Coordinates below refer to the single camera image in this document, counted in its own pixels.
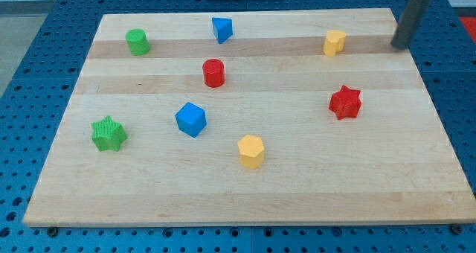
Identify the blue cube block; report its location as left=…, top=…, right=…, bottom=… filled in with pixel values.
left=175, top=102, right=207, bottom=138

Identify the red star block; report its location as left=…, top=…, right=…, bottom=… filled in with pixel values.
left=329, top=85, right=361, bottom=120

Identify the wooden board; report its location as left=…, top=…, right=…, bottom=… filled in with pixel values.
left=23, top=8, right=475, bottom=228

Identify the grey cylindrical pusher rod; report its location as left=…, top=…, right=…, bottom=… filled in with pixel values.
left=390, top=0, right=431, bottom=50

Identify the yellow hexagon block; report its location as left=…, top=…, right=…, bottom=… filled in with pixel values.
left=237, top=135, right=265, bottom=169

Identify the yellow heart block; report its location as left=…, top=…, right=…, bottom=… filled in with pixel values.
left=323, top=30, right=347, bottom=57

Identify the green cylinder block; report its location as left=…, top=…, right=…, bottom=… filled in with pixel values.
left=126, top=28, right=149, bottom=56

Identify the green star block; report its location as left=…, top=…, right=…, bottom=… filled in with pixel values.
left=91, top=116, right=128, bottom=152

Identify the red cylinder block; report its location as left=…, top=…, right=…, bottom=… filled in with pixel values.
left=202, top=59, right=225, bottom=88

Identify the blue triangle block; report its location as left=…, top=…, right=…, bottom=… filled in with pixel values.
left=212, top=17, right=234, bottom=44

